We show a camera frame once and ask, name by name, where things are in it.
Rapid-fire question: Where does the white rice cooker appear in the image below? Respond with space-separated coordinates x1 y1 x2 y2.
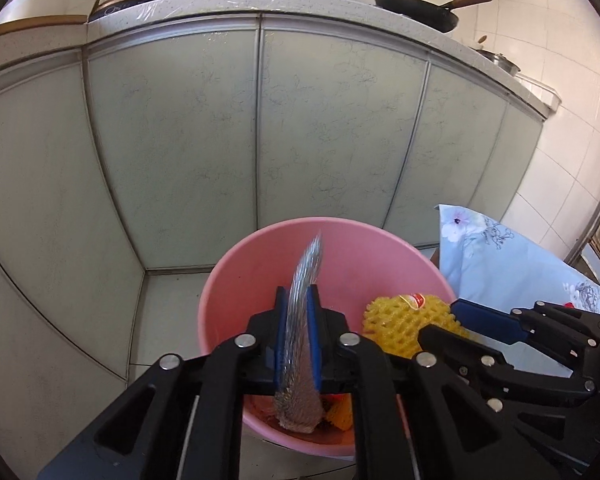
0 0 101 26

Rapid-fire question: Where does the grey kitchen counter cabinet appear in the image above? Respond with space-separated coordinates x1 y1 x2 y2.
0 0 563 396

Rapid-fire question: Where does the steel pot with lid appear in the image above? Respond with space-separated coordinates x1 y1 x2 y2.
472 46 522 77

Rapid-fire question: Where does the pink plastic bucket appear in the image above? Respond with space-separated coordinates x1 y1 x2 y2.
197 216 458 458

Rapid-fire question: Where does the black wok with wooden handle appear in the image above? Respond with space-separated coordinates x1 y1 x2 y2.
375 0 497 34

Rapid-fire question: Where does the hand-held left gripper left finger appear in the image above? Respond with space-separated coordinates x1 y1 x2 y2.
37 286 288 480

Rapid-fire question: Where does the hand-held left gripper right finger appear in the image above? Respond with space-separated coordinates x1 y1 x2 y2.
307 284 566 480

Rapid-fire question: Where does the white plastic tray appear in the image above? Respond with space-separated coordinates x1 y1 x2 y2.
517 72 563 113

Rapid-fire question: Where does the black electric cooker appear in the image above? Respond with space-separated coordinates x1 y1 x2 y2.
87 0 178 23

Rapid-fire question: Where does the wooden board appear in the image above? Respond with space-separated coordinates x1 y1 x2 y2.
0 14 88 41

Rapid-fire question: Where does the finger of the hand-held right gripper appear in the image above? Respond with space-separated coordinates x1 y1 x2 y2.
419 324 598 408
451 298 600 376

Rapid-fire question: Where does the blue floral cloth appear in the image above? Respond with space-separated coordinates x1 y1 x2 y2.
436 203 600 321

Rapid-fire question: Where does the yellow foam fruit net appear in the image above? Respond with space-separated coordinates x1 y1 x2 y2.
329 292 473 432

